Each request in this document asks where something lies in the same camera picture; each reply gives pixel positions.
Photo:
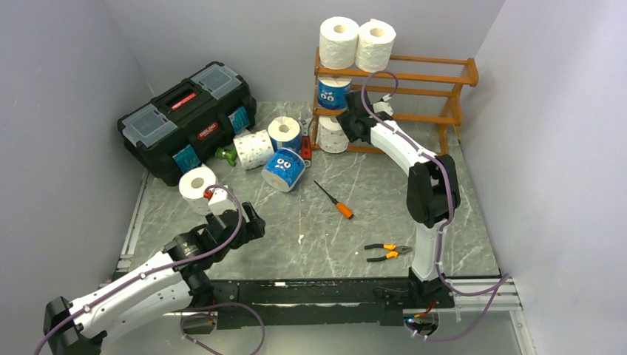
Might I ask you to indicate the white roll with red print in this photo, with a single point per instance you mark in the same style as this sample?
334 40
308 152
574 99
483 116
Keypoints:
331 137

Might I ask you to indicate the white dotted wrapped roll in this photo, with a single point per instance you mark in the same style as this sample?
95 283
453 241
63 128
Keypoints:
253 150

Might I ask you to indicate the orange black pliers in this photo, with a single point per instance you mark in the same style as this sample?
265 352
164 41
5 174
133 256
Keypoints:
393 251

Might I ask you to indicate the blue wrapped roll upright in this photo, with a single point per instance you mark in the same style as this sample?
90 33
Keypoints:
285 132

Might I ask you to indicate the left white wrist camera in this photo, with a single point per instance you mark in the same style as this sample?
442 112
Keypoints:
218 201

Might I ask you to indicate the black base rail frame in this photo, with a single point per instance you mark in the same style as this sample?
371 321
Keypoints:
387 301

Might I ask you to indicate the blue paper roll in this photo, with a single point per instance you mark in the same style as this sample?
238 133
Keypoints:
331 91

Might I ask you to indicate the red adjustable wrench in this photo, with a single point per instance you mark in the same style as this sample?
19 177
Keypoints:
306 146

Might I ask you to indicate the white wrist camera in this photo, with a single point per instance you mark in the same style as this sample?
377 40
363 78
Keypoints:
218 201
383 105

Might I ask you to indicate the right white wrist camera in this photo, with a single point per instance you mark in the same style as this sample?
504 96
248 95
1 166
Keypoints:
383 105

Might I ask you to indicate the black orange screwdriver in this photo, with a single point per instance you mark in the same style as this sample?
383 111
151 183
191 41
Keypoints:
341 207

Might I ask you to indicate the green small object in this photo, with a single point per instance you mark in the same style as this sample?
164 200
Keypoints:
229 155

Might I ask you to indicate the white paper towel roll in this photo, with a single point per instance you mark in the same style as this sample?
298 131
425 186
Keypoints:
192 186
374 46
338 37

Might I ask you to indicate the blue monster-face wrapped roll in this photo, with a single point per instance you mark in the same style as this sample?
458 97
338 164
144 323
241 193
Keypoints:
283 170

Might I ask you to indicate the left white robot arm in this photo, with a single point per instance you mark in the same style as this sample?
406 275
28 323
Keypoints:
173 279

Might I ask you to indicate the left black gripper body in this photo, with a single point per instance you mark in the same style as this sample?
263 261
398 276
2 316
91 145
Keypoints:
251 231

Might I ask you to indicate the black plastic toolbox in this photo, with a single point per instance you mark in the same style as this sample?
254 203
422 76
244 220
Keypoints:
183 127

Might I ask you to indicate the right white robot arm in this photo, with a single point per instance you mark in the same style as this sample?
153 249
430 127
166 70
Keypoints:
432 186

